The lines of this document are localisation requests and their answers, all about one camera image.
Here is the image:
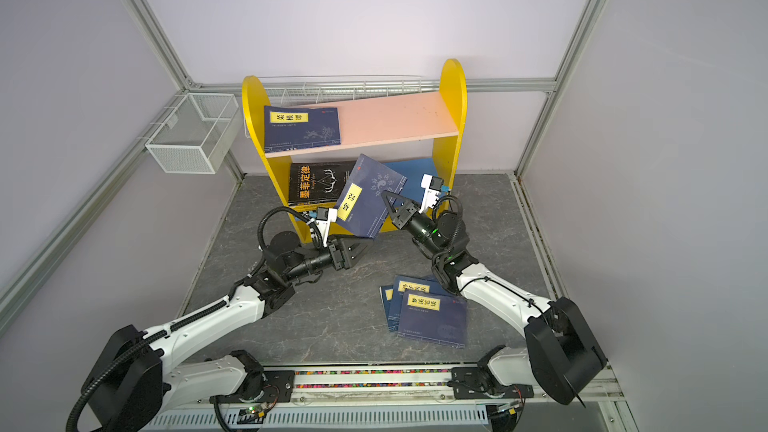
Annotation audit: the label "yellow bookshelf pink blue shelves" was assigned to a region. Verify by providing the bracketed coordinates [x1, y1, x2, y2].
[242, 59, 468, 206]

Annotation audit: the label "navy book large right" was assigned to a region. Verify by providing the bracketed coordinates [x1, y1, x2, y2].
[397, 291, 468, 348]

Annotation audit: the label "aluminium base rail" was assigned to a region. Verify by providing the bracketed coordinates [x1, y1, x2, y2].
[116, 361, 625, 410]

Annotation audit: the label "white mesh box basket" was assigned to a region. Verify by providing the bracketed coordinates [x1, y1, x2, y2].
[145, 93, 242, 175]

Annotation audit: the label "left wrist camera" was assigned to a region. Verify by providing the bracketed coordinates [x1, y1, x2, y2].
[307, 207, 338, 248]

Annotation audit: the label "white wire rack basket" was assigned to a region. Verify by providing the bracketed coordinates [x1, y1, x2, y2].
[261, 75, 434, 107]

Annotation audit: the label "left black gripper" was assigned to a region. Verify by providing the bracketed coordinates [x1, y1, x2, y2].
[284, 233, 374, 284]

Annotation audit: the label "black yellow title book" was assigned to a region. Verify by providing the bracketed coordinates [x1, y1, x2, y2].
[288, 161, 355, 205]

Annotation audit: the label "white vented cable duct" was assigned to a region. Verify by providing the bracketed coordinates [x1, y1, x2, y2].
[144, 404, 490, 431]

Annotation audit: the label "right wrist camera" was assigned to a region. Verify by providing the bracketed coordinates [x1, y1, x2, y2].
[420, 174, 450, 213]

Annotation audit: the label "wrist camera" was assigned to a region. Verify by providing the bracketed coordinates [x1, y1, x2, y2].
[307, 207, 338, 248]
[420, 174, 450, 213]

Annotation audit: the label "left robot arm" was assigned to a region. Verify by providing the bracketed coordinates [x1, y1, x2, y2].
[65, 232, 373, 431]

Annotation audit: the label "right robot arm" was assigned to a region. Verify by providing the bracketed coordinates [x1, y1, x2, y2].
[382, 191, 607, 405]

